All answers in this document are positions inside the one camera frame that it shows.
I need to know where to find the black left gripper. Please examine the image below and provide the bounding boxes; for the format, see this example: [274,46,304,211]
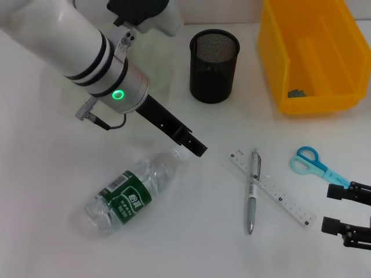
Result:
[135,93,209,159]

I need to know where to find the blue and teal scissors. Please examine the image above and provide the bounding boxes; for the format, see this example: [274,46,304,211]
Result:
[290,147,352,188]

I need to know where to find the clear plastic ruler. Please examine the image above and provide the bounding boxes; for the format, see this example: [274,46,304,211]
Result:
[228,149,317,228]

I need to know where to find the clear green-label water bottle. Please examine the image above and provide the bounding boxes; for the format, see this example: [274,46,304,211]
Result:
[83,147,191,237]

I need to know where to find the grey white ballpoint pen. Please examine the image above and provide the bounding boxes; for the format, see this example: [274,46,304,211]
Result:
[246,147,263,235]

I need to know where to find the black mesh pen holder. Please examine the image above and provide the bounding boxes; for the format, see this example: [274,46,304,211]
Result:
[189,28,241,104]

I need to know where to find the translucent green fruit plate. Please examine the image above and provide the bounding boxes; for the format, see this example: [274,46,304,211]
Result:
[124,24,179,99]

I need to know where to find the yellow plastic bin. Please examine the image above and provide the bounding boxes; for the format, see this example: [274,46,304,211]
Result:
[257,0,371,116]

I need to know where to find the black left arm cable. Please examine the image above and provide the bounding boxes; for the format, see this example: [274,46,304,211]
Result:
[75,96,128,131]

